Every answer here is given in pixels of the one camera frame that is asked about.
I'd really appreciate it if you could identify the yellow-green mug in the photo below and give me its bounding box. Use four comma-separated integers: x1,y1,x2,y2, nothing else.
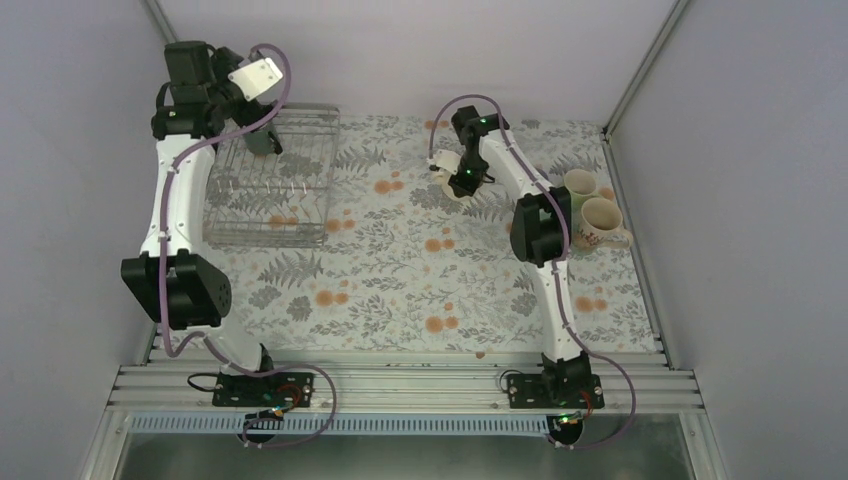
563,169,598,210

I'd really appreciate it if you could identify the floral patterned mug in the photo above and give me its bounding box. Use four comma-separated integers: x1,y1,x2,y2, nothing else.
572,197,634,251

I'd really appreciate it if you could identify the aluminium rail frame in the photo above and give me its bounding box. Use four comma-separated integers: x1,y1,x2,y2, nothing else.
82,348,726,479

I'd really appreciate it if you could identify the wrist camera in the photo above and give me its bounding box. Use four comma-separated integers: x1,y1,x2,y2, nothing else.
227,57,285,101
427,149,461,182

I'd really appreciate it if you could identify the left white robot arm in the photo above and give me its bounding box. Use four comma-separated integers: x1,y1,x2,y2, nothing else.
120,41,291,405

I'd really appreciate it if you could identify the floral tablecloth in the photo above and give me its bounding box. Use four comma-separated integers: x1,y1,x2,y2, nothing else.
192,115,657,354

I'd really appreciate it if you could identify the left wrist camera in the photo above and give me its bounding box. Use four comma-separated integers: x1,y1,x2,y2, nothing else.
227,57,285,101

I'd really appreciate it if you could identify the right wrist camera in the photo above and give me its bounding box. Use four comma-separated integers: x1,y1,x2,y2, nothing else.
427,149,461,182

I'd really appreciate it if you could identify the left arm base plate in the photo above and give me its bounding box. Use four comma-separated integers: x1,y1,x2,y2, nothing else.
212,372,315,409

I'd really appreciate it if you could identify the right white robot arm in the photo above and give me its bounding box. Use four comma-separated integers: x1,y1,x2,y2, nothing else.
447,106,594,407

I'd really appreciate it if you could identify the dark grey-green mug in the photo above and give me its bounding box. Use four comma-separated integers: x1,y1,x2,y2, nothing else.
243,125,283,157

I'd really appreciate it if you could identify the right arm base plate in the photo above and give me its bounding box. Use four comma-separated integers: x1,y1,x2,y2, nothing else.
501,372,606,409

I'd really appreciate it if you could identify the wire dish rack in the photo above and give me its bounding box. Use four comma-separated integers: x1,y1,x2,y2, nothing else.
203,103,341,248

